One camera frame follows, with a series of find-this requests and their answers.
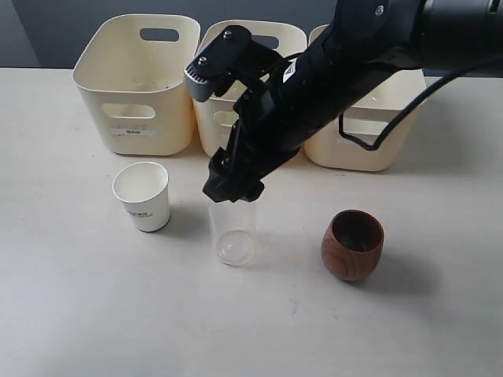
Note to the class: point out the white paper cup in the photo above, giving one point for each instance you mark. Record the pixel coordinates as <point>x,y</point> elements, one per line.
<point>142,188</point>

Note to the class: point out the clear plastic bottle white cap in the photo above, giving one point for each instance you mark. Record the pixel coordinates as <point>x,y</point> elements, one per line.
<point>233,228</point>

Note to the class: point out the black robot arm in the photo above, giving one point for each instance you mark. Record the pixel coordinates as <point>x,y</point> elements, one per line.
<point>377,39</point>

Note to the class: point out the cream plastic bin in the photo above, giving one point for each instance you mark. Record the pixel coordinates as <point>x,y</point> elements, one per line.
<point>130,77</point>
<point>366,120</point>
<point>216,116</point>

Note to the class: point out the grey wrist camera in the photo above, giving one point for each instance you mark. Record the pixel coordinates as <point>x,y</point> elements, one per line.
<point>219,63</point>

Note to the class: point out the brown wooden cup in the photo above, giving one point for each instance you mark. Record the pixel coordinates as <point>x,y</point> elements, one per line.
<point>352,245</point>

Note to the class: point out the middle cream plastic bin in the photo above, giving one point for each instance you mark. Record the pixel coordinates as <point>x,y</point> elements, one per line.
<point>216,116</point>

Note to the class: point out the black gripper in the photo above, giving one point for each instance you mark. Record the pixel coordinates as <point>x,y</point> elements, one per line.
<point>276,115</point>

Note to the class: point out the right cream plastic bin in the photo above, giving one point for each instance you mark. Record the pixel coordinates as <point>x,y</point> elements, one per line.
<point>366,120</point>

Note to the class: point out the left cream plastic bin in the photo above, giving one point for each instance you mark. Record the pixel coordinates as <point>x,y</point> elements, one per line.
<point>130,77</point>

